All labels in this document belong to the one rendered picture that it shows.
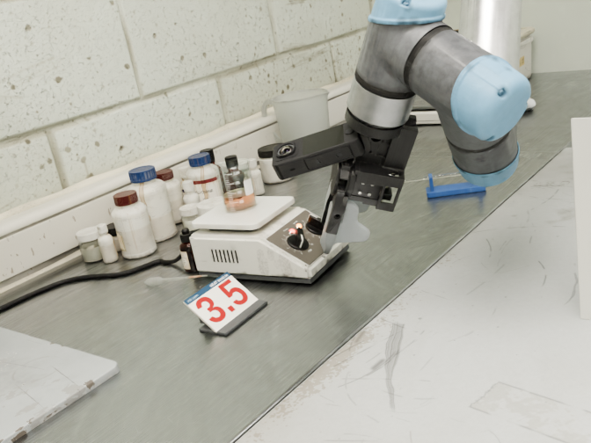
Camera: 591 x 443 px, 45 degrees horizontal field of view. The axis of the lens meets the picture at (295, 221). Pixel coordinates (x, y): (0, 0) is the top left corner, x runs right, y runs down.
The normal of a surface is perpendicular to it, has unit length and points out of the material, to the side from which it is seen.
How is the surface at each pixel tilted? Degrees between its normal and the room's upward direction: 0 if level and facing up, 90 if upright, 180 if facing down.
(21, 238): 90
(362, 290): 0
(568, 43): 90
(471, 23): 50
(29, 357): 0
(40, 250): 90
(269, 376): 0
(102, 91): 90
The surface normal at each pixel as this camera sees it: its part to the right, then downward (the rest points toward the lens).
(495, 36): -0.01, -0.35
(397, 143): -0.06, 0.64
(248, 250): -0.48, 0.36
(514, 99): 0.61, 0.61
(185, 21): 0.79, 0.07
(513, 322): -0.18, -0.93
